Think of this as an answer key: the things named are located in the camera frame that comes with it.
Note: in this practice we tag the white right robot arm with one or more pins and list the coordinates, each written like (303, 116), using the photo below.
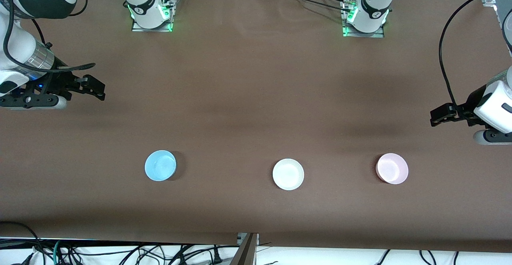
(140, 1)

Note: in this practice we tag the black power plug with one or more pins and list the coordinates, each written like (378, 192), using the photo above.
(216, 257)

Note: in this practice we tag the aluminium profile post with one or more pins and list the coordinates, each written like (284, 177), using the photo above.
(248, 253)

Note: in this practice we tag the pink bowl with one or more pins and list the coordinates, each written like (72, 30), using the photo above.
(392, 168)

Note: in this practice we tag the blue bowl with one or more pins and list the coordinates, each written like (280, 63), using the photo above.
(160, 166)

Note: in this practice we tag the white bowl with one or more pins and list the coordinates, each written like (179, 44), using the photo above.
(288, 174)

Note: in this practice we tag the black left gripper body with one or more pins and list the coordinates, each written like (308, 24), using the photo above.
(466, 106)

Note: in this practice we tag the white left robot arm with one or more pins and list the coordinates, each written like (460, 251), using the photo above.
(374, 5)

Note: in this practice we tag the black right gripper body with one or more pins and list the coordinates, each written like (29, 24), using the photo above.
(60, 80)

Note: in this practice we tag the brown table cover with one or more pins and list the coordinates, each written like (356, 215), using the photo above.
(240, 97)

